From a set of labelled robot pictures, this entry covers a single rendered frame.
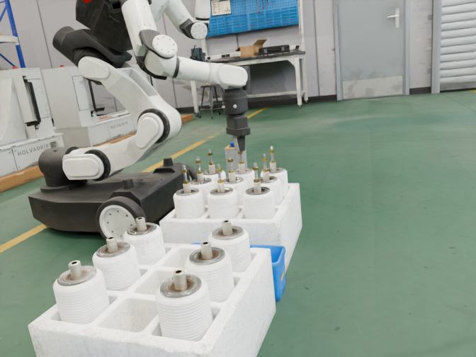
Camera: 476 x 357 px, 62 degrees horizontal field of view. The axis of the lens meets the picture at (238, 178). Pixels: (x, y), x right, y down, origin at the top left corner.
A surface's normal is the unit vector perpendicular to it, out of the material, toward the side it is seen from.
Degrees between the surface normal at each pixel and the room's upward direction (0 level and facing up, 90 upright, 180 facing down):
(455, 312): 0
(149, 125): 90
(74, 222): 90
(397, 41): 90
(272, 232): 90
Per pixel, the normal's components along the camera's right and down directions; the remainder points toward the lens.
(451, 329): -0.11, -0.96
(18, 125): 0.95, -0.02
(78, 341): -0.33, 0.29
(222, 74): 0.45, 0.19
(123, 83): -0.04, 0.61
